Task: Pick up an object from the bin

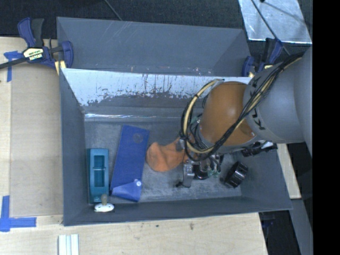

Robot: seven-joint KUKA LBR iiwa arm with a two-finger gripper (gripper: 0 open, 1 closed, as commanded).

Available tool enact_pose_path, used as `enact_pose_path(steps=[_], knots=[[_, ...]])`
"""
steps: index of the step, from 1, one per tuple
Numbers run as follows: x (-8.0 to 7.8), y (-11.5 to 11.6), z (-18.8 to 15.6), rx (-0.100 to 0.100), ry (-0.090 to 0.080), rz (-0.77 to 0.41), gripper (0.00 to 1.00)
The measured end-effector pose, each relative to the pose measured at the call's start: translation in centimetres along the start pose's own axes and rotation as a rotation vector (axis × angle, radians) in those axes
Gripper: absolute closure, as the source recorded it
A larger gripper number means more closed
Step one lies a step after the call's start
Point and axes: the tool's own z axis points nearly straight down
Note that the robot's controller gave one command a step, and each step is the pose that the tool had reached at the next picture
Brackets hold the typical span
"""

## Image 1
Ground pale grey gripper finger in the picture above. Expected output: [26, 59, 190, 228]
[181, 166, 196, 189]

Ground orange cloth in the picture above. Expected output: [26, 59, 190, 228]
[146, 139, 190, 173]

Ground black ribbed round knob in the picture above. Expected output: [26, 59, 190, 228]
[219, 160, 249, 189]

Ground blue flat sheet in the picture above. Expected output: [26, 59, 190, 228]
[109, 124, 150, 202]

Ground white pacifier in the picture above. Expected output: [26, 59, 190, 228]
[93, 194, 115, 213]

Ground teal rectangular plastic tray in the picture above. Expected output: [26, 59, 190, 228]
[86, 148, 110, 205]

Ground grey metal bin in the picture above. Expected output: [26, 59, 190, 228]
[56, 16, 293, 227]

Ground black cylinder on white bracket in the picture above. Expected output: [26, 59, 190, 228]
[241, 141, 278, 158]

